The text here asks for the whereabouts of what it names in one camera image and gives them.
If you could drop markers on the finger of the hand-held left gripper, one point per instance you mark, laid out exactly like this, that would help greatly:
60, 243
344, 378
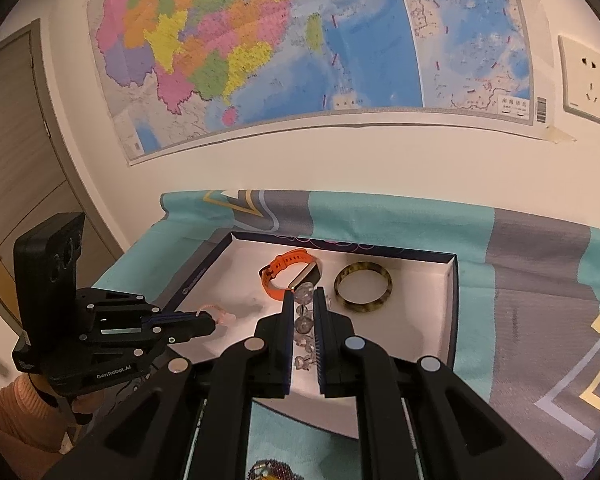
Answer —
130, 305
180, 329

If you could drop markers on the piece of clear tape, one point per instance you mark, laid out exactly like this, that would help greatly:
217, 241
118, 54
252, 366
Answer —
559, 135

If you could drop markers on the teal and grey printed cloth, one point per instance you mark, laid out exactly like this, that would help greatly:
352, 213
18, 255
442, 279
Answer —
530, 310

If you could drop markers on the dark blue box tray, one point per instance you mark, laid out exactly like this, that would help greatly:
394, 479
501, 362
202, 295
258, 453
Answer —
405, 320

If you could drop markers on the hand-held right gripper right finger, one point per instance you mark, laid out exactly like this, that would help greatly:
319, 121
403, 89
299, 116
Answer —
321, 340

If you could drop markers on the colourful wall map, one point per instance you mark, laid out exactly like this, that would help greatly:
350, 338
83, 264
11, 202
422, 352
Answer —
280, 60

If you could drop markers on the white wall socket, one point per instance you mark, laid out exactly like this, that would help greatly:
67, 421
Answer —
585, 80

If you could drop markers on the brown door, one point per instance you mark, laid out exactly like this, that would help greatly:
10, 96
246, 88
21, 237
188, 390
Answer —
15, 160

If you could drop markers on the green and yellow bangle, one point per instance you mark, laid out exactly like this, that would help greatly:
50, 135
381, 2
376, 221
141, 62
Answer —
341, 301

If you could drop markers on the person's left forearm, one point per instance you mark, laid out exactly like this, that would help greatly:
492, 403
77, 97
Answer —
15, 410

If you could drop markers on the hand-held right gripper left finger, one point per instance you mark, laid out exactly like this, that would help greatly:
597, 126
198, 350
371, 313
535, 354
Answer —
286, 340

